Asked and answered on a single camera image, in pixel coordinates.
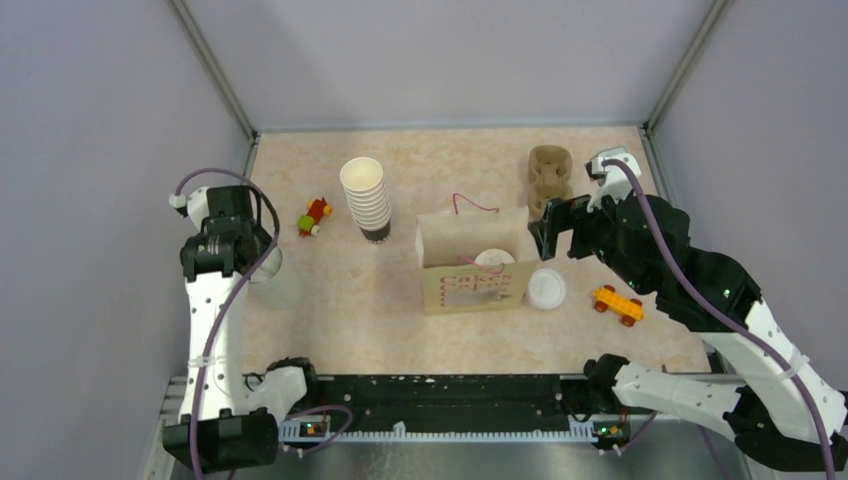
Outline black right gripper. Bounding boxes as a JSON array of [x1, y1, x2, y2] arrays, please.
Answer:
[[528, 181, 650, 295]]

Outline white plastic cup lid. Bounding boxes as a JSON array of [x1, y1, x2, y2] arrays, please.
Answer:
[[474, 248, 515, 266]]

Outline cream Cakes paper bag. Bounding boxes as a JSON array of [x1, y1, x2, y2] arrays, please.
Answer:
[[415, 206, 540, 315]]

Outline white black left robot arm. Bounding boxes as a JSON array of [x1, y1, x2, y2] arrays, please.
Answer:
[[162, 185, 321, 479]]

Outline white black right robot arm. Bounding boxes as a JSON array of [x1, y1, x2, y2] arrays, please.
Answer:
[[529, 193, 847, 473]]

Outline brown pulp cup carrier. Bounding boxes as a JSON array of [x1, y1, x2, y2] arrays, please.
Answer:
[[527, 145, 573, 221]]

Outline stack of translucent lids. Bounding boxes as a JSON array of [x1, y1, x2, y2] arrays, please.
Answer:
[[525, 268, 567, 310]]

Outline yellow toy car red wheels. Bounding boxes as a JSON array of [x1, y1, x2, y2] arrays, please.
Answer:
[[592, 285, 645, 327]]

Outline stack of white paper cups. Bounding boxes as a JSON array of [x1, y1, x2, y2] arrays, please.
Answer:
[[339, 157, 392, 244]]

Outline red green toy block figure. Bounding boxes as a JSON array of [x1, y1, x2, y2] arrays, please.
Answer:
[[296, 197, 333, 237]]

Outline white straw holder cup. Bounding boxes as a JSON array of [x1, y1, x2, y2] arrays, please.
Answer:
[[249, 246, 303, 310]]

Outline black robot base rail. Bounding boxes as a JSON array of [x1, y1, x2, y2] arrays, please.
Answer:
[[244, 357, 642, 435]]

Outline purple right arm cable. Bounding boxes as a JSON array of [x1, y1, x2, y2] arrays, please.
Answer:
[[601, 157, 837, 480]]

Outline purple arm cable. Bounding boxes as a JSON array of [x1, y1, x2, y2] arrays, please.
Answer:
[[601, 157, 837, 480], [173, 168, 282, 480]]

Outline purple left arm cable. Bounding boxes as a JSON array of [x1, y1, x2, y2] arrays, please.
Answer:
[[173, 168, 282, 480]]

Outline grey slotted cable duct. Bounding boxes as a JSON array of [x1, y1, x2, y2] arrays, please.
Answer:
[[278, 420, 598, 445]]

